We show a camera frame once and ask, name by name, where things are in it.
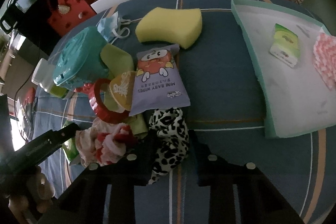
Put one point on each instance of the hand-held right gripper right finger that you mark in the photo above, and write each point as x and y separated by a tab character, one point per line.
203	166

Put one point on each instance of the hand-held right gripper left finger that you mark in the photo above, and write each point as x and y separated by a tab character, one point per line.
141	161

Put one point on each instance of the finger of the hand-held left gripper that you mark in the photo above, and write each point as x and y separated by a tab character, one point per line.
64	133

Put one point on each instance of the green plastic packet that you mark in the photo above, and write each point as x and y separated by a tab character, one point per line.
71	151

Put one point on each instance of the leopard print cloth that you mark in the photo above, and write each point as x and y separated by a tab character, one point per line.
170	134

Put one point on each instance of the pink red soft cloth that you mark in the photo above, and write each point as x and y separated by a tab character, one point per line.
105	145

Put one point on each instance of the gold round tin lid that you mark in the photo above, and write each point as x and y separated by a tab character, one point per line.
123	90

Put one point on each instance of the purple baby wipes pack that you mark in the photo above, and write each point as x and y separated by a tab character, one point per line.
157	82

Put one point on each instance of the light green cloth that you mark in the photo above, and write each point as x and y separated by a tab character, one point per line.
116	61

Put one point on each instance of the mint green tray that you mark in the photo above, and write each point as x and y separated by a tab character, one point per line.
288	95

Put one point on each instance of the person's left hand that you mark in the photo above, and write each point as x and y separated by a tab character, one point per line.
39	187

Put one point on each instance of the white plastic bottle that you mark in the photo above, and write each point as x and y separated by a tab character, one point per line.
43	74

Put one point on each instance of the teal plastic wipes box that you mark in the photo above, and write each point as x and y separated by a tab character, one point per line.
78	56

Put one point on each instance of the blue plaid bedsheet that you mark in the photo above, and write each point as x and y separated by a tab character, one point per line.
223	82

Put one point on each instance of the black cabinet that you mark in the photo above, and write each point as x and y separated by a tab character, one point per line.
36	43

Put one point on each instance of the blue face mask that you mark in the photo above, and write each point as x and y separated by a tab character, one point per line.
107	26

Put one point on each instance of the red tote bag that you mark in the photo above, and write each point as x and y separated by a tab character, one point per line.
71	14

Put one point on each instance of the yellow sponge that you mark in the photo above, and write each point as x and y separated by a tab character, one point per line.
168	27

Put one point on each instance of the black electronic device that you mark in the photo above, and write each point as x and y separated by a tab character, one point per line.
23	1

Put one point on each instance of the green tissue pack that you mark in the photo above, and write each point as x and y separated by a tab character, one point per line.
284	47

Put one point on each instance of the pink white knitted cloth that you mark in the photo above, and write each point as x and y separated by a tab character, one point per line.
326	61

